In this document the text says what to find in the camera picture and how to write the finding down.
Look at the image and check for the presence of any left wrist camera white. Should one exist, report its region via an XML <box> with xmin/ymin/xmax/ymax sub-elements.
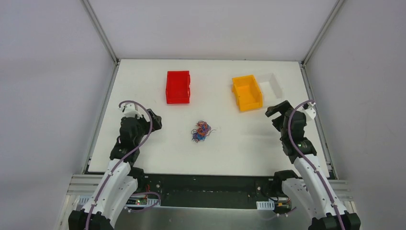
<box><xmin>119</xmin><ymin>103</ymin><xmax>142</xmax><ymax>119</ymax></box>

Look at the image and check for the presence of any orange plastic bin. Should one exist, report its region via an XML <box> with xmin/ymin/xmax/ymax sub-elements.
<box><xmin>232</xmin><ymin>75</ymin><xmax>263</xmax><ymax>112</ymax></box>

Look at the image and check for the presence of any coloured wire bundle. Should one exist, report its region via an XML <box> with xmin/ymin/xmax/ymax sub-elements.
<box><xmin>191</xmin><ymin>120</ymin><xmax>216</xmax><ymax>143</ymax></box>

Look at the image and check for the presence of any red plastic bin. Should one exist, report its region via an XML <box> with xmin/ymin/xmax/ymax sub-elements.
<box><xmin>165</xmin><ymin>70</ymin><xmax>190</xmax><ymax>104</ymax></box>

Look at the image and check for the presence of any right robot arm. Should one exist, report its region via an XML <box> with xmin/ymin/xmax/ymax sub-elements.
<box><xmin>263</xmin><ymin>100</ymin><xmax>361</xmax><ymax>230</ymax></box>

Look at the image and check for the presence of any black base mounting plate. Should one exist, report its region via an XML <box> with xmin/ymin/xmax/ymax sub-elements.
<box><xmin>136</xmin><ymin>174</ymin><xmax>292</xmax><ymax>209</ymax></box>

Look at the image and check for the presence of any clear plastic bin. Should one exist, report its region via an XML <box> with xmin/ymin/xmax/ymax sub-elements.
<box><xmin>256</xmin><ymin>73</ymin><xmax>284</xmax><ymax>108</ymax></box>

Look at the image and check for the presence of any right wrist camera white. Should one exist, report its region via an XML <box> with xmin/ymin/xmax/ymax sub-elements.
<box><xmin>301</xmin><ymin>101</ymin><xmax>317</xmax><ymax>120</ymax></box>

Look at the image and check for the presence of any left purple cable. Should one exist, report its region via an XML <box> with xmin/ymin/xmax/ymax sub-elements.
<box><xmin>84</xmin><ymin>100</ymin><xmax>161</xmax><ymax>230</ymax></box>

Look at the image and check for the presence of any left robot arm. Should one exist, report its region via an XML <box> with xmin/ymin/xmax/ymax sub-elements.
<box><xmin>68</xmin><ymin>105</ymin><xmax>162</xmax><ymax>230</ymax></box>

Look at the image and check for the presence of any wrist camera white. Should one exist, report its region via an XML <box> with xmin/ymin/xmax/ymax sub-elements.
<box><xmin>119</xmin><ymin>103</ymin><xmax>142</xmax><ymax>119</ymax></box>
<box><xmin>301</xmin><ymin>101</ymin><xmax>317</xmax><ymax>120</ymax></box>

